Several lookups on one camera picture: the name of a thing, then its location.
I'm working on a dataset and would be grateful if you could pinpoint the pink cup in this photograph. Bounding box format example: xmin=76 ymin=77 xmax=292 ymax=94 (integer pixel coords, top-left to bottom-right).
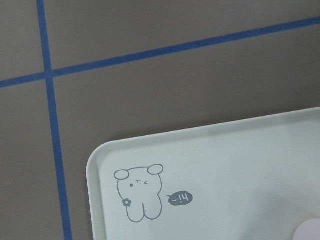
xmin=292 ymin=218 xmax=320 ymax=240

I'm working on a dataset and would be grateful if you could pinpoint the cream serving tray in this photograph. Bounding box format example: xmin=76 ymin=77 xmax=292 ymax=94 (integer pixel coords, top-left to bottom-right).
xmin=86 ymin=108 xmax=320 ymax=240

